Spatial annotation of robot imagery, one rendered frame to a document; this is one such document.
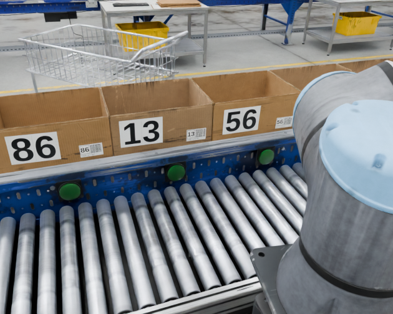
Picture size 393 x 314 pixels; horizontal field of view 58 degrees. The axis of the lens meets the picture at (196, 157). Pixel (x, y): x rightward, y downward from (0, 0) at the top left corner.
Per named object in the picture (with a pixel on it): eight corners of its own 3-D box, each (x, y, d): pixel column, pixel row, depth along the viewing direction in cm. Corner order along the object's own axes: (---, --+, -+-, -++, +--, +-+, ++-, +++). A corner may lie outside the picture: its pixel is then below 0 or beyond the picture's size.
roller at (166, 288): (163, 315, 99) (163, 304, 96) (130, 200, 140) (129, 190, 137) (181, 310, 100) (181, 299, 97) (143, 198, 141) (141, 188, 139)
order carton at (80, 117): (-3, 176, 122) (-18, 131, 112) (5, 135, 145) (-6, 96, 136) (114, 157, 133) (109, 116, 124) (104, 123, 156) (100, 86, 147)
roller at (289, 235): (304, 274, 112) (307, 263, 109) (236, 180, 153) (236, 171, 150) (318, 270, 113) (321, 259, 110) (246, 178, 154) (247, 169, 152)
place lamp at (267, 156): (259, 166, 149) (261, 152, 145) (257, 164, 150) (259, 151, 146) (273, 163, 151) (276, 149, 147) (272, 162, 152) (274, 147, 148)
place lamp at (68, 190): (61, 202, 126) (57, 187, 123) (61, 200, 127) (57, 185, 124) (82, 199, 128) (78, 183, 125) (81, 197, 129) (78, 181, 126)
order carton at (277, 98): (211, 142, 144) (213, 103, 135) (189, 112, 167) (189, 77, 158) (295, 129, 155) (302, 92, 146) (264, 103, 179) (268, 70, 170)
